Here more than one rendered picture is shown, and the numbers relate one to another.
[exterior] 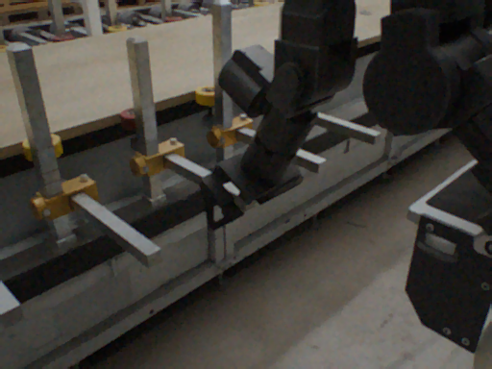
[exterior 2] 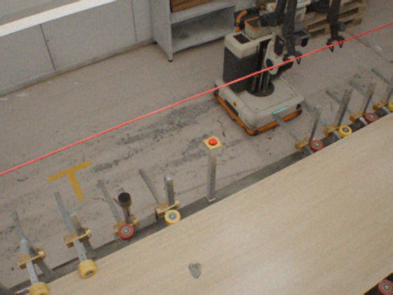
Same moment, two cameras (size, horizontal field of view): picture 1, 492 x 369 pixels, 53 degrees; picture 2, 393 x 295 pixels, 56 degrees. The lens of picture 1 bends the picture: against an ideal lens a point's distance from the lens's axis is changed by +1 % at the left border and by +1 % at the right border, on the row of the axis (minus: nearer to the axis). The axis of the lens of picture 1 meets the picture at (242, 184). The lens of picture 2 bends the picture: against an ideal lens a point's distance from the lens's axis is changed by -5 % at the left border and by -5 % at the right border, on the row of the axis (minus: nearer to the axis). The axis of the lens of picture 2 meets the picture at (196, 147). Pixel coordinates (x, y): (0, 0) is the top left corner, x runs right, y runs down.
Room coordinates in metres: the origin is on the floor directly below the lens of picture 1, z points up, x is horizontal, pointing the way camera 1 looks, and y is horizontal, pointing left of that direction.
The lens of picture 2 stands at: (3.22, -0.40, 2.69)
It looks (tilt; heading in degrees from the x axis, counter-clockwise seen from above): 49 degrees down; 195
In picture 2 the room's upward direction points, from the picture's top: straight up
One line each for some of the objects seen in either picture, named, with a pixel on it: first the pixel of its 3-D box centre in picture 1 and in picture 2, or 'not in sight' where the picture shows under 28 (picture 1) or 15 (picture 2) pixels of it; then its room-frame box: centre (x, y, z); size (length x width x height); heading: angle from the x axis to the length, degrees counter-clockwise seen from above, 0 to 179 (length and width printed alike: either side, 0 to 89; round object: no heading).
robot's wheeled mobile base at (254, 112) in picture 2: not in sight; (257, 96); (0.33, -0.55, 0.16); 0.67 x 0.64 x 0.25; 45
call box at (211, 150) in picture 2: not in sight; (212, 147); (1.94, -0.65, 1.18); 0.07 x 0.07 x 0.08; 45
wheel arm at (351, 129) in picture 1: (314, 118); (293, 135); (1.38, -0.22, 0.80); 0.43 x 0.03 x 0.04; 45
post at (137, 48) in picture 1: (147, 138); (363, 108); (1.07, 0.23, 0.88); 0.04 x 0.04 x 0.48; 45
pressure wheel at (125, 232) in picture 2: not in sight; (127, 235); (2.37, -1.00, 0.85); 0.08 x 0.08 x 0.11
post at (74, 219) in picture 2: not in sight; (83, 237); (2.47, -1.20, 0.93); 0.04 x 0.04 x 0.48; 45
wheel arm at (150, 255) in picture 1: (93, 212); (370, 98); (0.86, 0.31, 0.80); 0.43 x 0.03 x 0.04; 45
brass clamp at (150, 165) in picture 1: (157, 159); (358, 115); (1.09, 0.21, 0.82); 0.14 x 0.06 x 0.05; 135
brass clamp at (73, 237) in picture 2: not in sight; (78, 237); (2.49, -1.21, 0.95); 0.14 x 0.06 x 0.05; 135
